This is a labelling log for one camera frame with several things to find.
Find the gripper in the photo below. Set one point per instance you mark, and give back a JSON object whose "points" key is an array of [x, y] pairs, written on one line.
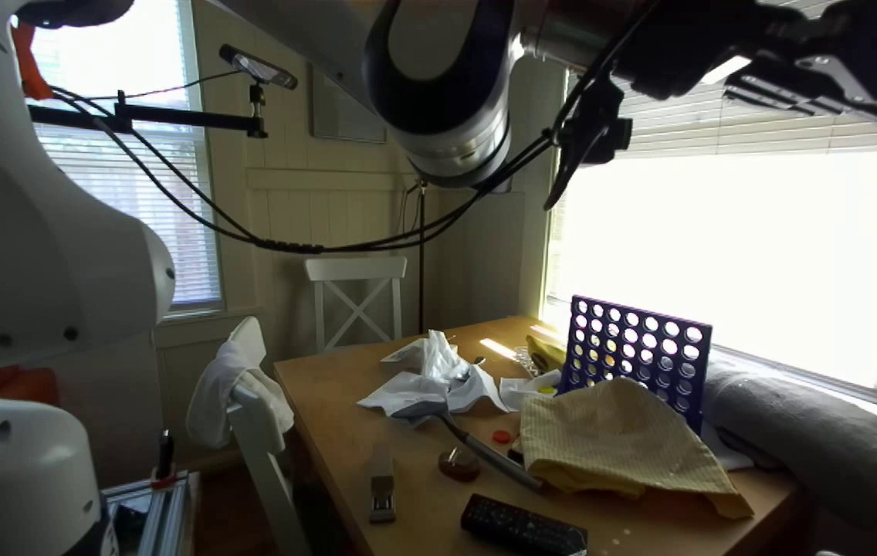
{"points": [[678, 38]]}

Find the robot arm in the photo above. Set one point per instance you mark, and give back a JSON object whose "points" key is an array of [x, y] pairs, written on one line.
{"points": [[37, 255]]}

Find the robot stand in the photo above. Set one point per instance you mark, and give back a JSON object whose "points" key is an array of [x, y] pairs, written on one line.
{"points": [[157, 513]]}

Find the window with white blinds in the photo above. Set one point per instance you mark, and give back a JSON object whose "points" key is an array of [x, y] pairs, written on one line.
{"points": [[755, 255], [145, 177]]}

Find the blue game grid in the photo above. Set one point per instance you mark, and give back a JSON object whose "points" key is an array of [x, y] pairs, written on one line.
{"points": [[639, 340]]}

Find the grey cushion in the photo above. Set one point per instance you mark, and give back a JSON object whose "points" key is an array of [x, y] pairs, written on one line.
{"points": [[809, 432]]}

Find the yellow checked cloth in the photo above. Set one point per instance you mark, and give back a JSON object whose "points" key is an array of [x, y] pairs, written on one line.
{"points": [[616, 432]]}

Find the crumpled white paper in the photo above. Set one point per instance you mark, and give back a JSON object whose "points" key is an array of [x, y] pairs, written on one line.
{"points": [[519, 390]]}

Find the framed picture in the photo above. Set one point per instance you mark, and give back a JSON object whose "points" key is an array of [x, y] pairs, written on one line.
{"points": [[346, 108]]}

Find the orange game disc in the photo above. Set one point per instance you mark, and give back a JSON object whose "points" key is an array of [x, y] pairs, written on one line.
{"points": [[502, 436]]}

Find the grey spatula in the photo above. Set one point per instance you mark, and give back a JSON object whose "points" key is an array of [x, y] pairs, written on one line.
{"points": [[485, 452]]}

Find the white wooden chair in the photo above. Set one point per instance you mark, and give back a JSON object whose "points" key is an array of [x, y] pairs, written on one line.
{"points": [[265, 455], [355, 269]]}

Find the brown round disc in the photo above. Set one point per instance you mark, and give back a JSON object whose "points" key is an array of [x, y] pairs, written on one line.
{"points": [[458, 465]]}

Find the black remote control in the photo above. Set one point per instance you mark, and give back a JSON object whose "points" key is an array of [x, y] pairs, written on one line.
{"points": [[523, 529]]}

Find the stapler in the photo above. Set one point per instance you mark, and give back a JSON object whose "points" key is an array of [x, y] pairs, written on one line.
{"points": [[382, 486]]}

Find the white cloth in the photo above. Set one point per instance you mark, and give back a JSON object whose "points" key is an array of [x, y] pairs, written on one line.
{"points": [[215, 394]]}

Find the black and red clamp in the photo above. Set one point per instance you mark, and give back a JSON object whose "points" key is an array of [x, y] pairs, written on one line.
{"points": [[165, 455]]}

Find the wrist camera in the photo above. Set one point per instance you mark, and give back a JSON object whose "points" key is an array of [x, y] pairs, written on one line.
{"points": [[597, 127]]}

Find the camera on mount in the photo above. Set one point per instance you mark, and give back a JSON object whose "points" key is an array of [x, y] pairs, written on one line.
{"points": [[257, 68]]}

